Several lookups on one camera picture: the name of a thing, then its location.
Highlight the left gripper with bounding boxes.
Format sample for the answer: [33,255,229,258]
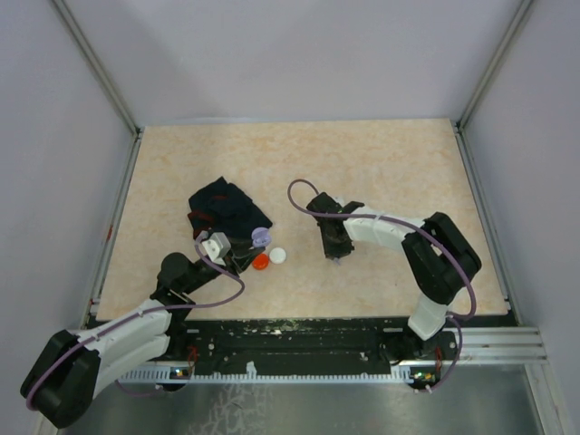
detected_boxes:
[182,235,265,295]

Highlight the orange charging case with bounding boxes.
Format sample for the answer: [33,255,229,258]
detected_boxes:
[252,253,269,270]

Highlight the purple charging case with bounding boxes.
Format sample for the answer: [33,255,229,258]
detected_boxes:
[251,227,272,247]

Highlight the white charging case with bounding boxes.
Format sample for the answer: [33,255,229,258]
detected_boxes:
[268,246,287,265]

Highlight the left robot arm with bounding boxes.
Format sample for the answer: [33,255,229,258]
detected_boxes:
[20,233,264,429]

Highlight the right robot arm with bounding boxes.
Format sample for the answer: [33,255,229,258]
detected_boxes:
[304,192,482,359]

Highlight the dark navy cloth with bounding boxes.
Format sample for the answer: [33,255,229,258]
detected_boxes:
[188,177,273,239]

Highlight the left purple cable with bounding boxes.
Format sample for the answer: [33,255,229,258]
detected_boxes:
[24,235,247,411]

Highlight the purple cable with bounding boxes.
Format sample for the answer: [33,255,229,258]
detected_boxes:
[24,235,247,411]
[287,179,478,394]

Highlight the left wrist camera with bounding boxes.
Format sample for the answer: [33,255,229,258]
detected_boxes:
[201,232,231,266]

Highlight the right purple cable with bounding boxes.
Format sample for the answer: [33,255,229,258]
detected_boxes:
[287,179,478,394]

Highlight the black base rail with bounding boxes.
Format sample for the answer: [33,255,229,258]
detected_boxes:
[146,317,467,375]

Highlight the white cable duct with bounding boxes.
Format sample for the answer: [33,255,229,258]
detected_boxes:
[120,362,413,385]

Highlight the left aluminium frame post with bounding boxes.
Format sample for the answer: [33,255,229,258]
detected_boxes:
[49,0,141,137]

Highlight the aluminium frame post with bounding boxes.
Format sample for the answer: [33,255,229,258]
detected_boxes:
[49,0,141,137]
[455,0,537,134]

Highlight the right aluminium frame post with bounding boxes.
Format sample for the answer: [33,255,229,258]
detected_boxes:
[455,0,537,134]

